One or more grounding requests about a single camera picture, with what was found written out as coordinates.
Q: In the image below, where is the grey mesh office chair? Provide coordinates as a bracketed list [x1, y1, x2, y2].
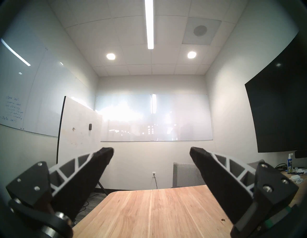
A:
[172, 162, 207, 188]

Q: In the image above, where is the long ceiling strip light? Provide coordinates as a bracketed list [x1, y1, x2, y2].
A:
[145, 0, 154, 49]

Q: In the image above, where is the rolling white whiteboard black stand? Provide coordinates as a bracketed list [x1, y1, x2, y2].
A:
[56, 96, 108, 196]

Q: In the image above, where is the round ceiling speaker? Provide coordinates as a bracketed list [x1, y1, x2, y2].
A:
[193, 25, 207, 37]

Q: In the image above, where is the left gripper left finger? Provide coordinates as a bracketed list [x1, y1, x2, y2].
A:
[5, 147, 114, 220]

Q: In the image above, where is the wide glass wall whiteboard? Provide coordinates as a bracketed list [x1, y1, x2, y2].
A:
[95, 94, 213, 142]

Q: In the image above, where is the large black TV screen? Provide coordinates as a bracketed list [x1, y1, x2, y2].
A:
[245, 31, 307, 153]

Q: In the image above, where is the whiteboard cleaner spray bottle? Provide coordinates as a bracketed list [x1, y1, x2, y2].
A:
[287, 153, 294, 174]

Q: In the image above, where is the wall whiteboard with blue writing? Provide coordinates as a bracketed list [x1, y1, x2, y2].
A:
[0, 36, 96, 137]

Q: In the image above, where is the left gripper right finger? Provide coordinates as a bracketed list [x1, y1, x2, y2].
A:
[190, 147, 299, 238]

